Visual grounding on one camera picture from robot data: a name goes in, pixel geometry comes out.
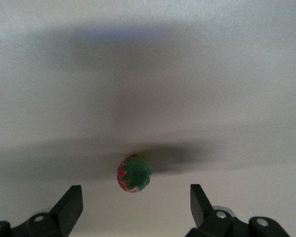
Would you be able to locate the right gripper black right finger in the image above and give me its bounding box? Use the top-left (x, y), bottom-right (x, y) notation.
top-left (186, 184), bottom-right (291, 237)

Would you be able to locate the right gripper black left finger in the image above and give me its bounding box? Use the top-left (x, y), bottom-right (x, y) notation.
top-left (0, 185), bottom-right (84, 237)

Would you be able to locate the red toy strawberry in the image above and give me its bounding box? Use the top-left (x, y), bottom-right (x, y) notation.
top-left (116, 154), bottom-right (153, 194)

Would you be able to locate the large table cover mat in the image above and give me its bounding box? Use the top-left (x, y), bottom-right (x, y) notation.
top-left (0, 0), bottom-right (296, 237)

